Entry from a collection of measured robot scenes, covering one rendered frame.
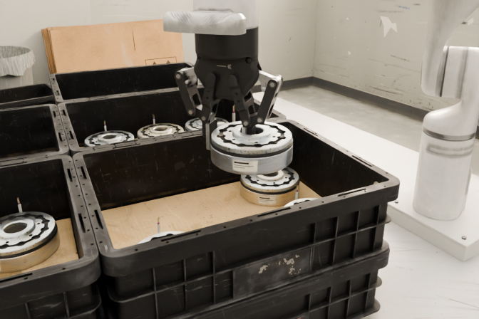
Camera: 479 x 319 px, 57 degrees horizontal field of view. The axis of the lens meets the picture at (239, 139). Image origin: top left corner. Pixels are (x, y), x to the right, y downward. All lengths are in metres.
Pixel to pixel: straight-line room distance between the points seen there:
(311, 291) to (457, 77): 0.44
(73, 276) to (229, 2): 0.32
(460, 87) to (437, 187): 0.20
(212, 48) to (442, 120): 0.51
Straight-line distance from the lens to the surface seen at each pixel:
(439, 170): 0.90
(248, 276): 0.56
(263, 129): 0.55
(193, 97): 0.58
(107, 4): 3.70
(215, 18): 0.45
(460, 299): 0.83
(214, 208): 0.73
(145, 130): 0.99
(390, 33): 4.10
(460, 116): 0.87
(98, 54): 3.53
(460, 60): 0.84
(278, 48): 4.50
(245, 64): 0.51
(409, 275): 0.85
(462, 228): 0.95
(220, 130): 0.57
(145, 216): 0.73
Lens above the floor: 1.20
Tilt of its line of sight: 22 degrees down
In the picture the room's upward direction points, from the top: straight up
